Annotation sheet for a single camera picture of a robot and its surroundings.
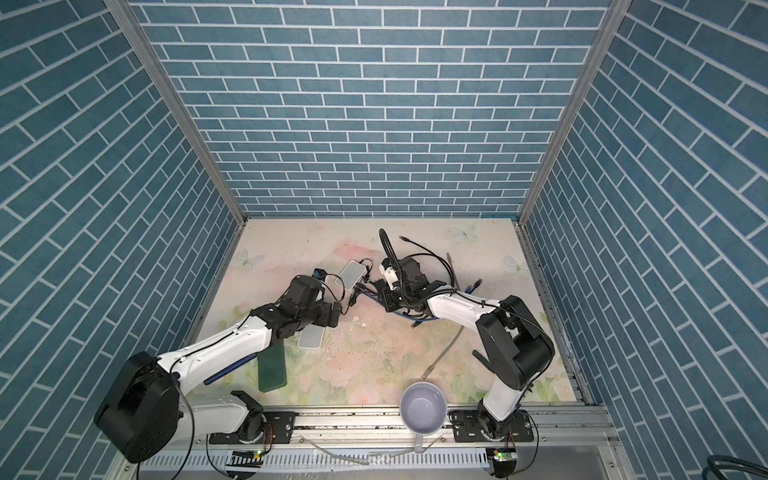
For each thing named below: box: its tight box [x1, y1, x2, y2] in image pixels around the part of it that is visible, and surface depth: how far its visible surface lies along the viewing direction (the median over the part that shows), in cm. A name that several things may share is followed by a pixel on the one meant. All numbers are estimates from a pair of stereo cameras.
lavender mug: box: [400, 381, 448, 454], surface depth 76 cm
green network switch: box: [257, 340, 287, 393], surface depth 82 cm
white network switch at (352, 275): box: [335, 260, 368, 290], surface depth 104 cm
